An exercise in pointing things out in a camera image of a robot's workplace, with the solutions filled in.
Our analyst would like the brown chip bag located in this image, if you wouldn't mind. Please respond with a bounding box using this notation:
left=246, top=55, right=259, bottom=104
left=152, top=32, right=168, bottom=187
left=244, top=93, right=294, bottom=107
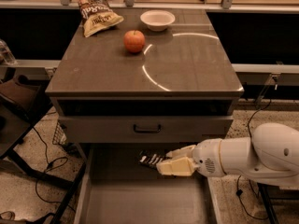
left=78, top=0, right=123, bottom=37

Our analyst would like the black metal stand right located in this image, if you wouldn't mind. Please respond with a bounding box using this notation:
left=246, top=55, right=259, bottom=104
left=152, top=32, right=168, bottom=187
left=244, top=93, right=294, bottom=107
left=258, top=184, right=299, bottom=224

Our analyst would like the black floor cable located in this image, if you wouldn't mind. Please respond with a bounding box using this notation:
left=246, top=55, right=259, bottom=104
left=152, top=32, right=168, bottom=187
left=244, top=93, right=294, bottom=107
left=32, top=126, right=77, bottom=214
left=235, top=100, right=272, bottom=222

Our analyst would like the dark rxbar chocolate bar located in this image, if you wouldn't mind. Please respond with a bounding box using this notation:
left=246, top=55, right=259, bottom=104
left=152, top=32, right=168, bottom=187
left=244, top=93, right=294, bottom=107
left=138, top=151, right=166, bottom=169

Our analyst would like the wire mesh basket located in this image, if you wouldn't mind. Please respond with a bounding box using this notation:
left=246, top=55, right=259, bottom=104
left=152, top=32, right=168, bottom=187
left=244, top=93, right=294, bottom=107
left=52, top=122, right=67, bottom=146

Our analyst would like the open middle drawer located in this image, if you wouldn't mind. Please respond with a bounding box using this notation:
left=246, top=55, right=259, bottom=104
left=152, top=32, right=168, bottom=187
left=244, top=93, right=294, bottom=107
left=74, top=144, right=217, bottom=224

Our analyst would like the sneaker shoe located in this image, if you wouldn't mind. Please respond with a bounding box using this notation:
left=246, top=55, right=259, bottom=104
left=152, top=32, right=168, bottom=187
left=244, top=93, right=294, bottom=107
left=0, top=211, right=15, bottom=220

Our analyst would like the grey drawer cabinet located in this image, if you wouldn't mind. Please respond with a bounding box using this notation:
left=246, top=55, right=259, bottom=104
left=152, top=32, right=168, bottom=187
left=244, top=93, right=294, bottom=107
left=45, top=7, right=245, bottom=145

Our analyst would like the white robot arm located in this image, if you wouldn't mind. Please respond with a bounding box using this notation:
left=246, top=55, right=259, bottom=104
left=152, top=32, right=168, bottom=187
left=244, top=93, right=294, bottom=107
left=157, top=123, right=299, bottom=187

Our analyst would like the dark side table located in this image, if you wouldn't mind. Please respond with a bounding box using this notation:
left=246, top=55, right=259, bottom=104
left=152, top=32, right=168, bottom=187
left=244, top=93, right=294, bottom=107
left=0, top=75, right=72, bottom=189

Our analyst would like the red apple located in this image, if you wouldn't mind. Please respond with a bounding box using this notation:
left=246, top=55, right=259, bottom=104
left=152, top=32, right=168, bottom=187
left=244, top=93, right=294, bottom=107
left=123, top=30, right=145, bottom=53

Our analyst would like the black floor cable right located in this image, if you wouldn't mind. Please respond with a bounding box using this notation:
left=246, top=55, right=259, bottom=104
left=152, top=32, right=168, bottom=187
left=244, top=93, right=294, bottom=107
left=235, top=100, right=272, bottom=222

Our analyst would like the clear plastic bottle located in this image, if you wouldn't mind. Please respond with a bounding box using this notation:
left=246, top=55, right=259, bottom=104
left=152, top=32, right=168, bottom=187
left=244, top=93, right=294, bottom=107
left=0, top=39, right=17, bottom=65

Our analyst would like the closed top drawer black handle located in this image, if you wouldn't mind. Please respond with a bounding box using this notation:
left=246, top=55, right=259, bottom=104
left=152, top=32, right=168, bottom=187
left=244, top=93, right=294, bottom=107
left=59, top=116, right=233, bottom=143

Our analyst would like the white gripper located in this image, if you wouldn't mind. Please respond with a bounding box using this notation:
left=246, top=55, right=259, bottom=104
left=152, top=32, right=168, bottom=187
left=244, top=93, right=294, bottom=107
left=156, top=139, right=225, bottom=177

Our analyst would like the white paper bowl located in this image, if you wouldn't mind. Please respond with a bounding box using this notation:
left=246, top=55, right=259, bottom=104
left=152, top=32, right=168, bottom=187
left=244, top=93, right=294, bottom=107
left=140, top=10, right=175, bottom=32

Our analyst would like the black floor cable left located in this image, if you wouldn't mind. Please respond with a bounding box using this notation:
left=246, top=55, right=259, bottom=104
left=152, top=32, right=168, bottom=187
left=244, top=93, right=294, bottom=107
left=32, top=126, right=77, bottom=214

